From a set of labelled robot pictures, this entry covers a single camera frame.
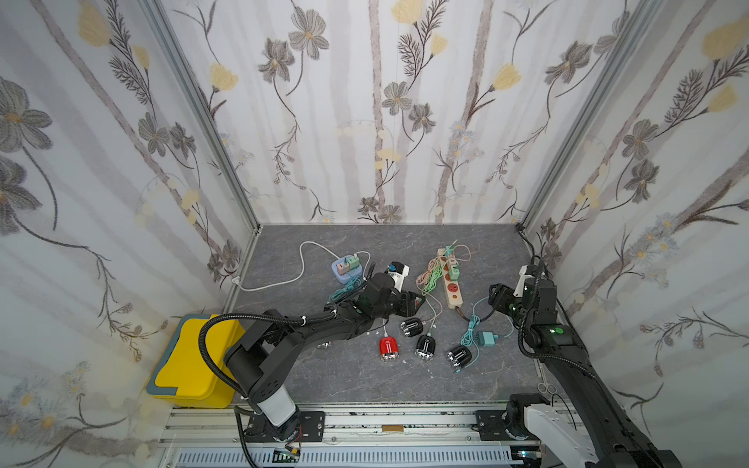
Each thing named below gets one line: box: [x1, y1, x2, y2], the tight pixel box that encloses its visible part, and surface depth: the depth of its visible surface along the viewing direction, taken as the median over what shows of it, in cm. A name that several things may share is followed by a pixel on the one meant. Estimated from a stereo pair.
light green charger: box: [449, 264, 461, 282], surface depth 100 cm
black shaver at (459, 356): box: [446, 345, 473, 373], surface depth 85 cm
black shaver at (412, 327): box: [399, 316, 424, 338], surface depth 92 cm
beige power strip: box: [436, 247, 464, 310], surface depth 101 cm
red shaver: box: [379, 335, 400, 362], surface depth 87 cm
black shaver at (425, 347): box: [414, 335, 436, 361], surface depth 87 cm
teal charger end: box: [476, 330, 499, 347], surface depth 90 cm
